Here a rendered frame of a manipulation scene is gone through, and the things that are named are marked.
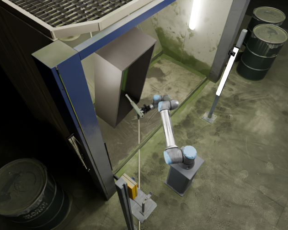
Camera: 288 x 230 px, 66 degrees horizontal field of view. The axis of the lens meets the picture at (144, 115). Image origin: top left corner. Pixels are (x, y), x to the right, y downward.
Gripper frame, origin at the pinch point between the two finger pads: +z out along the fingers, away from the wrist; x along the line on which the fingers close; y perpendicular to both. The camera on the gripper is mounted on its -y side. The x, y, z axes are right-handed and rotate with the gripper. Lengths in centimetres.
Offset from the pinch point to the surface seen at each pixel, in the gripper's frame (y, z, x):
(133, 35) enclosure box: -115, -2, 11
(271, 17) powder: -41, -312, 40
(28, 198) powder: -28, 156, -59
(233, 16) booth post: -84, -179, 26
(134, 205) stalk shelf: -22, 71, -115
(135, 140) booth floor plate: 50, 12, -13
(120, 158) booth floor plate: 51, 47, -27
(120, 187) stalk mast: -107, 84, -123
